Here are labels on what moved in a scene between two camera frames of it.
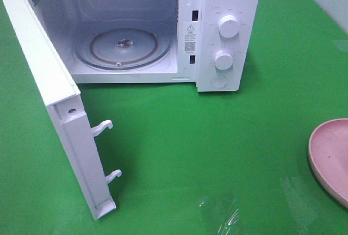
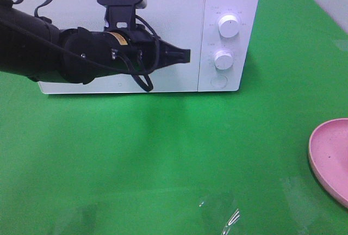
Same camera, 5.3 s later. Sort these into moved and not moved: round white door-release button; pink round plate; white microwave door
Moved: white microwave door
Not moved: round white door-release button; pink round plate
